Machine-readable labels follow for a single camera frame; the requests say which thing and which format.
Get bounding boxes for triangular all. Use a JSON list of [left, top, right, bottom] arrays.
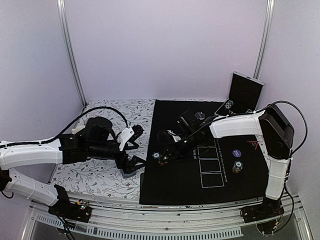
[[247, 140, 259, 151]]

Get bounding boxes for aluminium front rail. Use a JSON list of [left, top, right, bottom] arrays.
[[21, 192, 316, 240]]

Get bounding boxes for left chip stack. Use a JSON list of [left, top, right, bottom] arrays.
[[224, 100, 234, 110]]

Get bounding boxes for purple small blind button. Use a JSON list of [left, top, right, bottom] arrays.
[[232, 149, 242, 158]]

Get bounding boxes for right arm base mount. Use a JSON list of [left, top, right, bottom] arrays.
[[240, 197, 285, 235]]

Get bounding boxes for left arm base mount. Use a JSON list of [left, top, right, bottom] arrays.
[[48, 184, 92, 223]]

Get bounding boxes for left aluminium post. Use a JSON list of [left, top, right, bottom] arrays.
[[56, 0, 88, 107]]

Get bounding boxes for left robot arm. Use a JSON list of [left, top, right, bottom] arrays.
[[0, 116, 146, 217]]

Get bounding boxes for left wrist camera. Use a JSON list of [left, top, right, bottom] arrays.
[[116, 124, 144, 152]]

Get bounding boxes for blue fifty poker chip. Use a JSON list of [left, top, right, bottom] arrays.
[[152, 152, 161, 159]]

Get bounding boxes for white cup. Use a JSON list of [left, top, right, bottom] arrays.
[[71, 125, 85, 135]]

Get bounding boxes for blue white chip stack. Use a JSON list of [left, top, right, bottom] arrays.
[[232, 160, 243, 174]]

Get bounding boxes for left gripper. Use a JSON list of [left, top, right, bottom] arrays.
[[88, 142, 150, 175]]

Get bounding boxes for aluminium poker chip case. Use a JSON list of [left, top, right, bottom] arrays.
[[214, 71, 265, 116]]

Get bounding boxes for right aluminium post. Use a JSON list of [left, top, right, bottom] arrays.
[[253, 0, 275, 79]]

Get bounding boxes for black dealer button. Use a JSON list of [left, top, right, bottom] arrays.
[[194, 111, 206, 121]]

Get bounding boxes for floral tablecloth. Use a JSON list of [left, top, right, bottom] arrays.
[[51, 99, 155, 200]]

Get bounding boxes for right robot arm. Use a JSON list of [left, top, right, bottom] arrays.
[[157, 101, 297, 218]]

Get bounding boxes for black poker mat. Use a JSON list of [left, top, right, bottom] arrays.
[[139, 100, 269, 206]]

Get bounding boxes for aluminium post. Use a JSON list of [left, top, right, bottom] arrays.
[[56, 0, 88, 107], [253, 0, 275, 79]]

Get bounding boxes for blue card deck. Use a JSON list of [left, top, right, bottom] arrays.
[[121, 169, 137, 179]]

